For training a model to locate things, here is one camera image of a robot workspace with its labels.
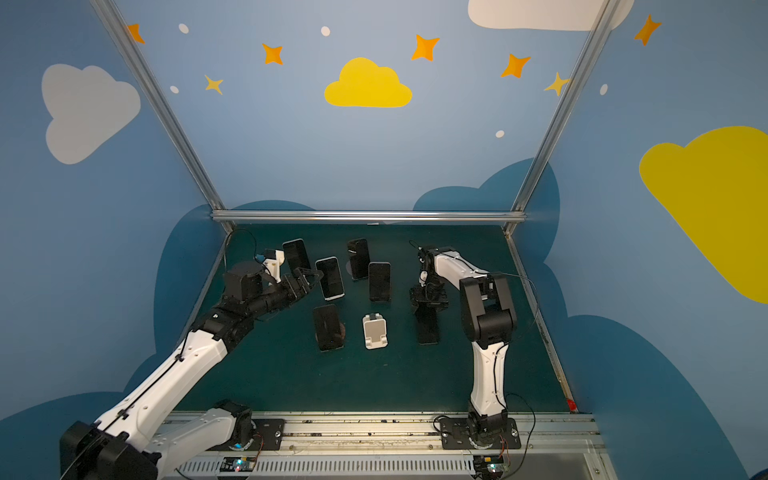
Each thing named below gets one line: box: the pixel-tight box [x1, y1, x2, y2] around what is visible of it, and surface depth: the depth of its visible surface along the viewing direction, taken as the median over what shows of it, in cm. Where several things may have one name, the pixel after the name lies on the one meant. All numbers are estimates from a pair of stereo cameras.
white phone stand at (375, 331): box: [362, 313, 389, 349], surface depth 90 cm
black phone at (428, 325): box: [415, 306, 439, 345], surface depth 95 cm
